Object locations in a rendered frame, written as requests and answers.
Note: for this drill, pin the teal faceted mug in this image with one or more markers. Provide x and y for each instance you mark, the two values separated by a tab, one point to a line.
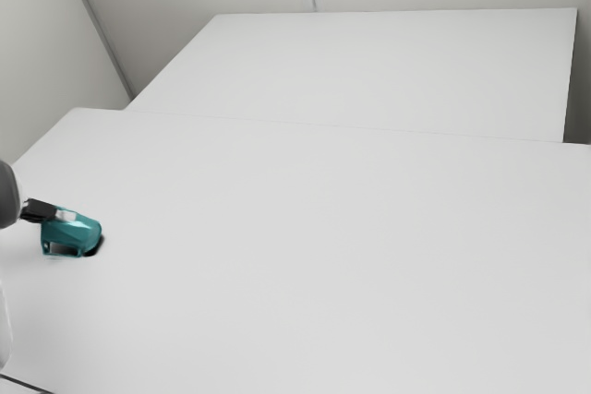
74	232

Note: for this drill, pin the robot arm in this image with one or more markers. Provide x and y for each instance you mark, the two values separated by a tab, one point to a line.
6	195

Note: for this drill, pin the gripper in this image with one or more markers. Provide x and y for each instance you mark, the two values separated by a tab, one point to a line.
29	210

